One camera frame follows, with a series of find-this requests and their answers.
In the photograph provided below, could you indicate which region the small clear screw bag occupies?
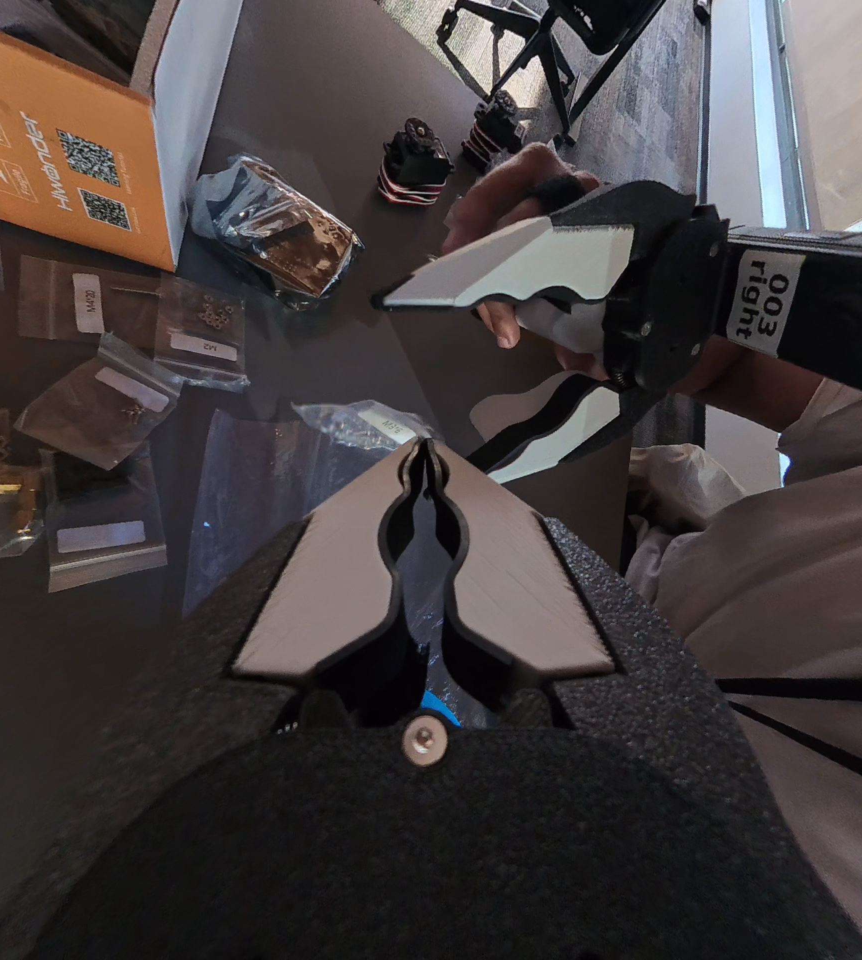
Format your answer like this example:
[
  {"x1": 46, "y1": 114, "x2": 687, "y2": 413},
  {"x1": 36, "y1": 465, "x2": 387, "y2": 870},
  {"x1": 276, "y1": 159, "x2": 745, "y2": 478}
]
[{"x1": 292, "y1": 399, "x2": 443, "y2": 481}]

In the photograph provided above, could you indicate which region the large clear plastic bag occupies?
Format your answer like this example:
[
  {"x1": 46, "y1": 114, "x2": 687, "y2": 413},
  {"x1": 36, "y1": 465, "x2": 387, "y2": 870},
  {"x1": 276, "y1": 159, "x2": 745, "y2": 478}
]
[{"x1": 182, "y1": 408, "x2": 477, "y2": 732}]

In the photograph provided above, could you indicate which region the person's right hand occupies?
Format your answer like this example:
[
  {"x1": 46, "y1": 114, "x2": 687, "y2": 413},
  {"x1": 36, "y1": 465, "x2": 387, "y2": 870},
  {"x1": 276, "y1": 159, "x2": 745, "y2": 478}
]
[{"x1": 442, "y1": 142, "x2": 616, "y2": 380}]

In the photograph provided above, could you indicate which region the black servo with wrapped cable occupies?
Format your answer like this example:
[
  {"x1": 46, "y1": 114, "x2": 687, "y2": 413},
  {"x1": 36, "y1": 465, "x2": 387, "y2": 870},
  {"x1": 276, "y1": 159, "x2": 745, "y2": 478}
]
[
  {"x1": 461, "y1": 90, "x2": 530, "y2": 175},
  {"x1": 377, "y1": 118, "x2": 456, "y2": 207}
]

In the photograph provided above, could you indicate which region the window with roller blind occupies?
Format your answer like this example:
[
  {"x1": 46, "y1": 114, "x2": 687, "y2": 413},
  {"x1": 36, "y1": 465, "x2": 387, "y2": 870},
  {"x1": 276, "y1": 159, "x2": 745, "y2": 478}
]
[{"x1": 708, "y1": 0, "x2": 862, "y2": 234}]

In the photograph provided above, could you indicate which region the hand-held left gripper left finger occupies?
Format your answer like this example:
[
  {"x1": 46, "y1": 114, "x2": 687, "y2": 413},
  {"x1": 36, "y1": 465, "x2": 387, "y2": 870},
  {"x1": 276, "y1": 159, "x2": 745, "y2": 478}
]
[{"x1": 230, "y1": 437, "x2": 429, "y2": 680}]

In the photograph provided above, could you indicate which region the grey desk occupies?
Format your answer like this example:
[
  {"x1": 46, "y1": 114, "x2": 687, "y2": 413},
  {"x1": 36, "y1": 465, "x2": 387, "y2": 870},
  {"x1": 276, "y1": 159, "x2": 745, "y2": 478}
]
[{"x1": 0, "y1": 0, "x2": 706, "y2": 960}]

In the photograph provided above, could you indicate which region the person's right forearm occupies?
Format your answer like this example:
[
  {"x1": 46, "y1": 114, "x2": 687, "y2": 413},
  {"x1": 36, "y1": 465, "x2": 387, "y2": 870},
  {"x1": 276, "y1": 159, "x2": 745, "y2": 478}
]
[{"x1": 671, "y1": 341, "x2": 833, "y2": 436}]

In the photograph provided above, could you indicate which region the pile of labelled screw bags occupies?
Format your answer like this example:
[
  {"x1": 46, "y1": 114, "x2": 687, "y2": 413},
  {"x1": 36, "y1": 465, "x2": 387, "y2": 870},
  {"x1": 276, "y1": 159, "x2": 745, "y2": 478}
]
[{"x1": 0, "y1": 202, "x2": 252, "y2": 639}]

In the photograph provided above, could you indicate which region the orange cardboard box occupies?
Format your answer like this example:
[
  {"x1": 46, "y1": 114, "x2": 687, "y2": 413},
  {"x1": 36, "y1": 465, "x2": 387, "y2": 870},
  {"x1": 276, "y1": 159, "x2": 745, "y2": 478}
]
[{"x1": 0, "y1": 0, "x2": 246, "y2": 273}]

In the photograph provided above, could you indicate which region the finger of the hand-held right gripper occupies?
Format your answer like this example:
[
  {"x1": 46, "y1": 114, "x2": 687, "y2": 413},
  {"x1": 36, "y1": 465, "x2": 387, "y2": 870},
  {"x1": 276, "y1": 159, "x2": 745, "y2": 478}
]
[
  {"x1": 464, "y1": 371, "x2": 623, "y2": 486},
  {"x1": 371, "y1": 217, "x2": 636, "y2": 312}
]

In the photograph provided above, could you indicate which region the black lanyard strap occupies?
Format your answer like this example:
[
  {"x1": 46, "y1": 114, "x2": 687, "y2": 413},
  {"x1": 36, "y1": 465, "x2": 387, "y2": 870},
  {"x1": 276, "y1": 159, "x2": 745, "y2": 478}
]
[{"x1": 716, "y1": 675, "x2": 862, "y2": 804}]

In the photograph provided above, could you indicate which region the silver antistatic bag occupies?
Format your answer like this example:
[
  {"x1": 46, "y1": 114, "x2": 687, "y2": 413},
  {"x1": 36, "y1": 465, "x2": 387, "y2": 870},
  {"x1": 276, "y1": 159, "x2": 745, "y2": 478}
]
[{"x1": 189, "y1": 153, "x2": 366, "y2": 312}]

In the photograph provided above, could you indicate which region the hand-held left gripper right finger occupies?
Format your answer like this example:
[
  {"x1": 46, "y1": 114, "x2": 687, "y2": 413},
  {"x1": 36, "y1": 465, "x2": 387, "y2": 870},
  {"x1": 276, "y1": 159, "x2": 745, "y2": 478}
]
[{"x1": 426, "y1": 438, "x2": 618, "y2": 682}]

